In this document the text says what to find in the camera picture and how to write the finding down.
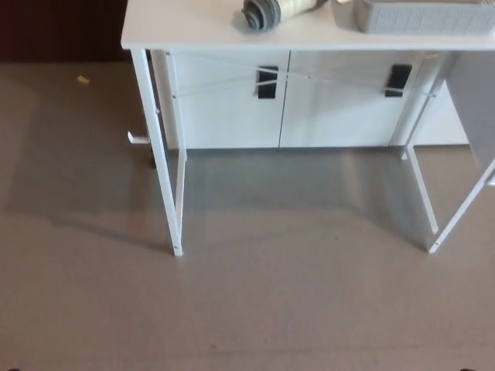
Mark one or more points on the white desk with metal frame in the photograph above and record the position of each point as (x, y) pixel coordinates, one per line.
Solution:
(193, 35)

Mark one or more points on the dark brown furniture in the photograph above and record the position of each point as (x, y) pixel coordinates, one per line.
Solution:
(58, 27)

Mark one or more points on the white cabinet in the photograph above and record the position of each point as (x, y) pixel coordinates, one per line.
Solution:
(232, 116)

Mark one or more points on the grey perforated plastic basket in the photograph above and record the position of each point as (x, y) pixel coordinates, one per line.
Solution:
(417, 19)

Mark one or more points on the small yellow paper scrap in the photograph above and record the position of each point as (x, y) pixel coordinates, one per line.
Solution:
(83, 79)

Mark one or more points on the white desk side hook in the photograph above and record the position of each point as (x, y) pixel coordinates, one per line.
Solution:
(135, 137)

